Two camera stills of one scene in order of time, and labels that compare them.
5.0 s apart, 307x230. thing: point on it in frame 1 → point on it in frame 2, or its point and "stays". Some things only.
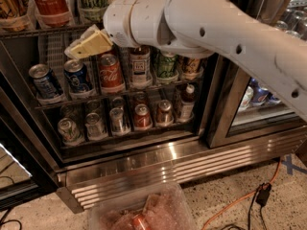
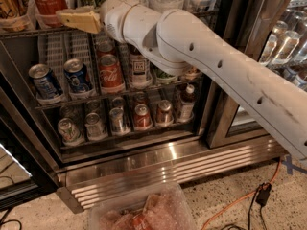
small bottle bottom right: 187,104 stays
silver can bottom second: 95,127 stays
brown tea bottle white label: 139,65 stays
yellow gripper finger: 92,41 → 82,17
